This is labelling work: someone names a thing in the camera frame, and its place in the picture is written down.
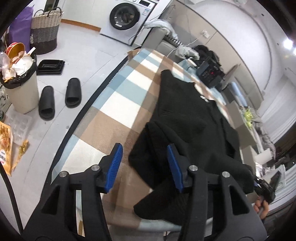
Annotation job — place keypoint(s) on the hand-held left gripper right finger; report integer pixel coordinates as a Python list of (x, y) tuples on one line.
[(175, 169)]

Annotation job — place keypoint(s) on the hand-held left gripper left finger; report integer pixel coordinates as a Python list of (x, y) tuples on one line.
[(113, 169)]

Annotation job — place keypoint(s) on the black sweater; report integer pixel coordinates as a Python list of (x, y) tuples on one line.
[(185, 111)]

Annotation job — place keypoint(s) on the person's right hand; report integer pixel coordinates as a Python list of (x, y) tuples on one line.
[(261, 208)]

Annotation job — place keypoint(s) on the grey cube ottoman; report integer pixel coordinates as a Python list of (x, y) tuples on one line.
[(242, 136)]

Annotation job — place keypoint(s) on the checkered tablecloth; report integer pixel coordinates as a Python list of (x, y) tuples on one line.
[(111, 99)]

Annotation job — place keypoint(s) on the green plush toy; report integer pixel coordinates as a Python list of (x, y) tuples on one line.
[(248, 117)]

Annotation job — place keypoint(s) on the black slipper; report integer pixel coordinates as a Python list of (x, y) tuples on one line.
[(47, 99), (73, 90)]

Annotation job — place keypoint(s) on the blue pillow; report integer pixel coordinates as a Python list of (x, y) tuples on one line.
[(238, 92)]

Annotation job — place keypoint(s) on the black pressure cooker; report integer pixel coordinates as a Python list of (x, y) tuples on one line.
[(208, 71)]

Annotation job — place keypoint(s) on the clear plastic tray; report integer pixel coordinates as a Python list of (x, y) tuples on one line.
[(19, 126)]

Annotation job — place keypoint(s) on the grey padded headboard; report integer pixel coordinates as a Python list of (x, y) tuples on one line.
[(229, 78)]

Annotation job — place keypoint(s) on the orange snack bag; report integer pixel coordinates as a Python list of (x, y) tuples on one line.
[(5, 148)]

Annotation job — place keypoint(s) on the brown cardboard piece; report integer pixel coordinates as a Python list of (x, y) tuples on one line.
[(134, 53)]

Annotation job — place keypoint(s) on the beige trash bin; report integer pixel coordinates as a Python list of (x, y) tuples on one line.
[(23, 92)]

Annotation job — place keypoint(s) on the grey garment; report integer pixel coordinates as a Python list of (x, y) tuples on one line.
[(187, 51)]

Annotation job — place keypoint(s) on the black plastic tray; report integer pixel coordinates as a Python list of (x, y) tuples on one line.
[(49, 67)]

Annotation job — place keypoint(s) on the houndstooth cushion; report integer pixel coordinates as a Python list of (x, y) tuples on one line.
[(173, 40)]

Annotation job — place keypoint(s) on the light grey blanket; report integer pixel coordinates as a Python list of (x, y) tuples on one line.
[(161, 25)]

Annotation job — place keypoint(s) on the woven laundry basket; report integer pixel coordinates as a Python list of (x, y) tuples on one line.
[(44, 34)]

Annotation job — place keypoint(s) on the white washing machine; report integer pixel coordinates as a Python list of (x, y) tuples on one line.
[(124, 16)]

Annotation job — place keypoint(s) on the orange bowl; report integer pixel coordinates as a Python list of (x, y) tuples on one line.
[(16, 48)]

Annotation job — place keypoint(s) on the purple bag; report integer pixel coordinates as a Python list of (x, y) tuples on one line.
[(20, 27)]

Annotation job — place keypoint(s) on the wall socket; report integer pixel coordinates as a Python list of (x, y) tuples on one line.
[(205, 33)]

